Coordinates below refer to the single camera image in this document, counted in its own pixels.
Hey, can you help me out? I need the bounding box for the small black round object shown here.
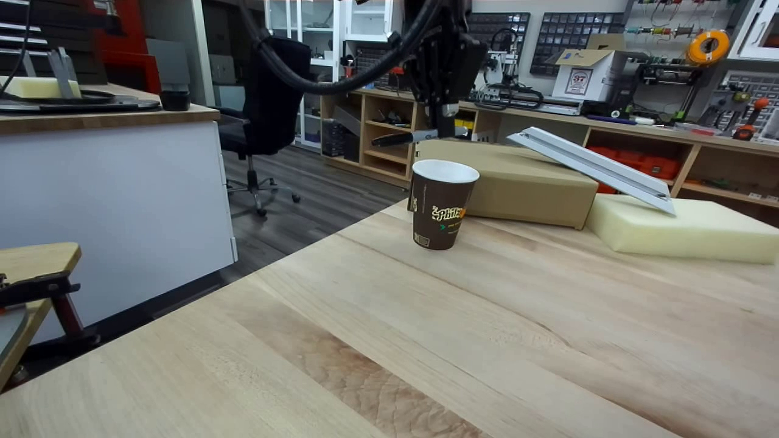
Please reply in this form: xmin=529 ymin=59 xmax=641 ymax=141
xmin=158 ymin=86 xmax=195 ymax=111

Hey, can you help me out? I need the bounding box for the yellow foam pad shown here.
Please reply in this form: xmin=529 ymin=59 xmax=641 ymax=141
xmin=0 ymin=72 xmax=86 ymax=103

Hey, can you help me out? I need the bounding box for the black machine on workbench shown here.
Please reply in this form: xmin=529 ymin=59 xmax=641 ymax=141
xmin=578 ymin=52 xmax=702 ymax=126

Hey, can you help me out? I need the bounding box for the pale yellow foam block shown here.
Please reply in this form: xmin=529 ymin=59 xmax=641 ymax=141
xmin=586 ymin=192 xmax=779 ymax=267

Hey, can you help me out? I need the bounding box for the open wooden shelf unit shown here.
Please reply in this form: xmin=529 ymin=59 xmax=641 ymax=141
xmin=320 ymin=83 xmax=506 ymax=184

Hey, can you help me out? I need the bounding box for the black swivel chair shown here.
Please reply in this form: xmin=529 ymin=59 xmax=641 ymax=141
xmin=216 ymin=34 xmax=316 ymax=220

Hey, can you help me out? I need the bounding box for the white side desk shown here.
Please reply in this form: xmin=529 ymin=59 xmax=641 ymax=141
xmin=0 ymin=103 xmax=243 ymax=346

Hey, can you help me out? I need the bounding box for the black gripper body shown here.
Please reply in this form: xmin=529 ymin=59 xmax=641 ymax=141
xmin=404 ymin=27 xmax=491 ymax=125

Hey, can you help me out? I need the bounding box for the orange tape roll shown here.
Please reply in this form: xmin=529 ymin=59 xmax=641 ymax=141
xmin=687 ymin=27 xmax=732 ymax=71

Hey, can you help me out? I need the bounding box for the coiled black cable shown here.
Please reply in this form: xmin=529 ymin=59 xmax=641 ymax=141
xmin=0 ymin=88 xmax=142 ymax=115

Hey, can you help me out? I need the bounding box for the small wooden stool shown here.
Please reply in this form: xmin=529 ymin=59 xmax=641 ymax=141
xmin=0 ymin=240 xmax=102 ymax=395

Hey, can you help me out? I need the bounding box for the white glass door cabinet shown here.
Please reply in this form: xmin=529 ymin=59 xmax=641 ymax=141
xmin=264 ymin=0 xmax=407 ymax=150

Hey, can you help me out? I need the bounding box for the black bag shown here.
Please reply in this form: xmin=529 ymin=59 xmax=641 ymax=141
xmin=320 ymin=119 xmax=360 ymax=164

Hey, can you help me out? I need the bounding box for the red tool cabinet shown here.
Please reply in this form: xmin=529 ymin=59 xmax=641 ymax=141
xmin=86 ymin=0 xmax=166 ymax=98

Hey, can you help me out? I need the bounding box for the aluminium extrusion rail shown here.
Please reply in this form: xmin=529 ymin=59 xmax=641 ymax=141
xmin=506 ymin=125 xmax=680 ymax=220

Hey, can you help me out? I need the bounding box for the dark pegboard bin rack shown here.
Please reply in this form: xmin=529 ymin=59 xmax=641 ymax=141
xmin=467 ymin=9 xmax=628 ymax=72

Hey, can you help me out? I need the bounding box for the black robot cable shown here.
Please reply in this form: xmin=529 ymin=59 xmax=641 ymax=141
xmin=241 ymin=0 xmax=447 ymax=98

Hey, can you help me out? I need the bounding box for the long wooden workbench shelf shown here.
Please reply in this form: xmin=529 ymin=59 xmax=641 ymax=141
xmin=485 ymin=105 xmax=779 ymax=215

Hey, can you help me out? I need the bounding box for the white cardboard box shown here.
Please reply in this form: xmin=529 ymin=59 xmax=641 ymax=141
xmin=553 ymin=47 xmax=620 ymax=105

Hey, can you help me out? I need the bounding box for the brown paper coffee cup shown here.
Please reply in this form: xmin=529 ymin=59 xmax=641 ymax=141
xmin=407 ymin=159 xmax=483 ymax=254

